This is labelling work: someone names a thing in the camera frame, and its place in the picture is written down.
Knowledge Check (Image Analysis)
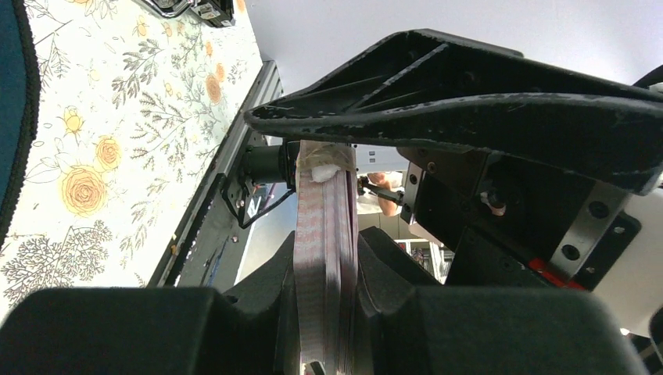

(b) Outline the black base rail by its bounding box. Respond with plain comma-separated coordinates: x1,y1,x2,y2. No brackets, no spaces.
146,61,299,291

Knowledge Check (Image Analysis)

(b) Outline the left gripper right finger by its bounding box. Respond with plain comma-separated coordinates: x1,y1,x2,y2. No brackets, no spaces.
354,227,647,374

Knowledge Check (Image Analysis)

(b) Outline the floral tablecloth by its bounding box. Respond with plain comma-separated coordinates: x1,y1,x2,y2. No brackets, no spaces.
1,1,262,315

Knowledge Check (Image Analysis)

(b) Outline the black chip carrying case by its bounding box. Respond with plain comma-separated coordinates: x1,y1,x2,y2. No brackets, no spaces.
138,0,235,28

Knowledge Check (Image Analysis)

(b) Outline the red card deck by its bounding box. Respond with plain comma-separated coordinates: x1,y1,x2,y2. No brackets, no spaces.
293,141,358,374

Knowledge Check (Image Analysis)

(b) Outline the person in background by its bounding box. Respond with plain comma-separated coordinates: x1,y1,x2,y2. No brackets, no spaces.
357,171,403,217

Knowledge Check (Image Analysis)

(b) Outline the round dark blue poker mat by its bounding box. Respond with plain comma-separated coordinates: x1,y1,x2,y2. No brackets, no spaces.
1,0,41,241

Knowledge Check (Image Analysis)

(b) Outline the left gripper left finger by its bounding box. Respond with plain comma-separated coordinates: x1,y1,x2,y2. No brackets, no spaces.
1,236,299,374

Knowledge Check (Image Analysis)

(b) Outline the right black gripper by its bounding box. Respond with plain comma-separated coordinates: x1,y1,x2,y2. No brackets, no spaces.
244,29,662,291

